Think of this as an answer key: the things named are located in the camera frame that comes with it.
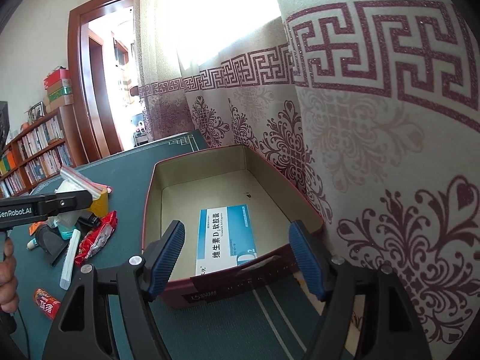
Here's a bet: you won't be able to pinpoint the red snack packet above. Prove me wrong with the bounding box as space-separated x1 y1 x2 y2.
74 211 118 268

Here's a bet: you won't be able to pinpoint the wooden door frame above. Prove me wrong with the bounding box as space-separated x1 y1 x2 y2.
67 0 133 164

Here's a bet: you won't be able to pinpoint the black lens hood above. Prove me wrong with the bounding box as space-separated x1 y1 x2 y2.
35 224 68 266

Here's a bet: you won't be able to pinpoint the clear zip bag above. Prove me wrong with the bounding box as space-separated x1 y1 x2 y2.
55 166 112 200

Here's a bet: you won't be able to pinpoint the stacked boxes on shelf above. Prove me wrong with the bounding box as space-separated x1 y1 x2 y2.
43 66 74 113

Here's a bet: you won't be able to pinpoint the green table mat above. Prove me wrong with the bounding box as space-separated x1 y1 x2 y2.
6 130 362 360

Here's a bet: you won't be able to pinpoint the blue white medicine box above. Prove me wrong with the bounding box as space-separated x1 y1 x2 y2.
195 205 257 275

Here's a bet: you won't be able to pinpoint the red cardboard storage box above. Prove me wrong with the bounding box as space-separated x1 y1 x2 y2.
142 145 324 309

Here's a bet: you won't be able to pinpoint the patterned beige curtain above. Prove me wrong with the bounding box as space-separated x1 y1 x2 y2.
134 0 479 359

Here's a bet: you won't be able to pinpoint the white long tube box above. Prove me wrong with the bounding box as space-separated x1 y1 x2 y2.
59 228 81 291

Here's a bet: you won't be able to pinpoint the red small candy wrapper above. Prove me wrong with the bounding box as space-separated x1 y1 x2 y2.
33 288 61 320

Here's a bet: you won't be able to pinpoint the teal floss container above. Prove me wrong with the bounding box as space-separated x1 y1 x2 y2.
55 216 78 241

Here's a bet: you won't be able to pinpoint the wooden bookshelf with books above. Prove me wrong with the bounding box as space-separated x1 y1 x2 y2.
1 105 88 197

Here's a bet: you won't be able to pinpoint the person's left hand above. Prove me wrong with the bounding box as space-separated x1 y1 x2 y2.
0 238 19 314

